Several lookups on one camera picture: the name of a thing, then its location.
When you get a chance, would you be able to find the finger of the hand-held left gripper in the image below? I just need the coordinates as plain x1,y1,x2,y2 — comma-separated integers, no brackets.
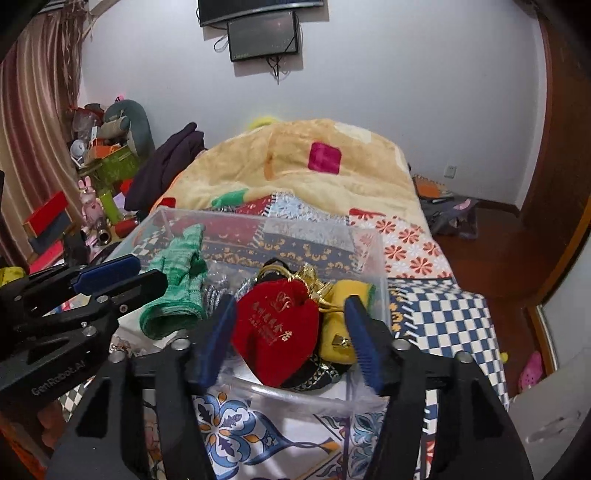
69,269,169,320
28,255,141,296

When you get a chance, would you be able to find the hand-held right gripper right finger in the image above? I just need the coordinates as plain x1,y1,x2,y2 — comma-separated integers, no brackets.
342,295,536,480

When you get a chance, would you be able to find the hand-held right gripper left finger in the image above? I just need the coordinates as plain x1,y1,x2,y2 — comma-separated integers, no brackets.
44,294,239,480

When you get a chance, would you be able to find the green knitted sock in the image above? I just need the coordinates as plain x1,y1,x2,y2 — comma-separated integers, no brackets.
140,224,209,341

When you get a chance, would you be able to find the red velvet pouch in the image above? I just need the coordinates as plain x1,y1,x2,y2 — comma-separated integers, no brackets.
231,279,322,387

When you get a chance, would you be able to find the clear plastic storage box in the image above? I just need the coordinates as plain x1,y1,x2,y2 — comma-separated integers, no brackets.
99,207,392,416

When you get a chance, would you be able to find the yellow fabric pouch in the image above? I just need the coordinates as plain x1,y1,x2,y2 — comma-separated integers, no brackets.
318,279,377,363

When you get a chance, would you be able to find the silver glittery cloth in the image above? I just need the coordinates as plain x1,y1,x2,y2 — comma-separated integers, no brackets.
202,271,260,315

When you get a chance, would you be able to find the black pouch with gold trim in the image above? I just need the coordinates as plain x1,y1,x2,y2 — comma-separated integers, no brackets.
257,258,352,391

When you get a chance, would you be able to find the green cup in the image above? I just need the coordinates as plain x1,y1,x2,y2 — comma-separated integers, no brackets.
99,189,122,223

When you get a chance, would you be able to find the pink rabbit toy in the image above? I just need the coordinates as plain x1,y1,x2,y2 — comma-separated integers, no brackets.
78,178,104,228

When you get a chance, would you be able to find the gold ribbon bow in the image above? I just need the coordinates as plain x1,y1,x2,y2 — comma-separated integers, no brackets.
286,264,334,311

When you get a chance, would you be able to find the patterned patchwork bedsheet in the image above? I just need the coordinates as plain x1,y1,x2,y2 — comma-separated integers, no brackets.
60,191,511,480

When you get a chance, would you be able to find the red gift box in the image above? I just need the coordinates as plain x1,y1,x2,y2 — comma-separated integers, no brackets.
23,191,75,241

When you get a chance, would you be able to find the green cardboard box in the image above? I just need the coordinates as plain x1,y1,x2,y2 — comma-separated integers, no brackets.
90,147,139,186

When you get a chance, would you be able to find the dark purple garment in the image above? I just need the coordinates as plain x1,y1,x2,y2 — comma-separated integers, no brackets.
124,122,206,219

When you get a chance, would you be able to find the grey green stuffed toy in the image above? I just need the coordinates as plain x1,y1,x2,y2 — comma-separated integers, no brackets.
102,99,156,160

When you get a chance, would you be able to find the grey printed bag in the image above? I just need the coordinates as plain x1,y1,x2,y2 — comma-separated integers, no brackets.
419,194,481,241

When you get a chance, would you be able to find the yellow plush blanket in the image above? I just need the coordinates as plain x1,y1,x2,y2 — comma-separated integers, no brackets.
150,119,429,228

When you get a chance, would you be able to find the pink slipper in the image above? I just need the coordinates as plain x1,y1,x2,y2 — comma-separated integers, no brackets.
517,351,544,393

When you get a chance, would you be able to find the orange cloth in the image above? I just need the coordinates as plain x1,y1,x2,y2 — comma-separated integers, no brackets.
412,174,450,200

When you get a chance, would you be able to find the striped brown curtain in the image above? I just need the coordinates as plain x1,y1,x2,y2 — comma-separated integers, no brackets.
0,9,95,273

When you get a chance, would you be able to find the white panel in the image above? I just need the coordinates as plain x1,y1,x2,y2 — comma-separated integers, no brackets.
507,348,591,480

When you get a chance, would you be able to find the yellow green plush item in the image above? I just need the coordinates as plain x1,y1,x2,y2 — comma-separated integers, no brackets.
247,115,283,131

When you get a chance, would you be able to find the wooden door frame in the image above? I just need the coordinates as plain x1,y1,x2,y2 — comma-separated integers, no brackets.
513,14,591,370

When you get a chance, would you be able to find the black cable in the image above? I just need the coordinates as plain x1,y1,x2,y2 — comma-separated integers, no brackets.
265,52,297,85

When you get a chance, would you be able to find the small black wall monitor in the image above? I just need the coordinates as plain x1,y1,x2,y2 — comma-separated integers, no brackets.
227,10,302,62

